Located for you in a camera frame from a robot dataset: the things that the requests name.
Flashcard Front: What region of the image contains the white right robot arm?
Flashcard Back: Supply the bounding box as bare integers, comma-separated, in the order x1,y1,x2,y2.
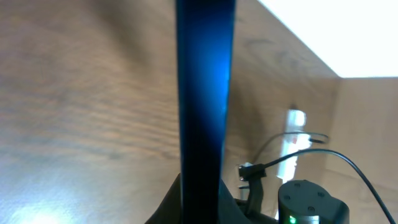
278,180,349,224

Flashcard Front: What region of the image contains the black USB charger cable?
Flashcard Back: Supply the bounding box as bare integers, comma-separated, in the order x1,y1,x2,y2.
251,131,330,166

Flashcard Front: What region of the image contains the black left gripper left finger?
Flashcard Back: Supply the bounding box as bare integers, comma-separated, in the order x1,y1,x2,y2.
145,174,182,224

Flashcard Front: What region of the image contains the white power strip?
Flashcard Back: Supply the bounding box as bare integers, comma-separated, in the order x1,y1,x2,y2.
277,110,306,184

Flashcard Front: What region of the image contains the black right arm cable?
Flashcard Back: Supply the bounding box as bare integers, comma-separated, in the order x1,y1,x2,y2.
262,148,397,224

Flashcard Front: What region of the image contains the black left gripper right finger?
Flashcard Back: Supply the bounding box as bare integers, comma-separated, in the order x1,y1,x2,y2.
218,180,251,224

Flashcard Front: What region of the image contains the blue Galaxy smartphone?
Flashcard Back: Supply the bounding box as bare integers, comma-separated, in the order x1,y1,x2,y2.
176,0,236,223

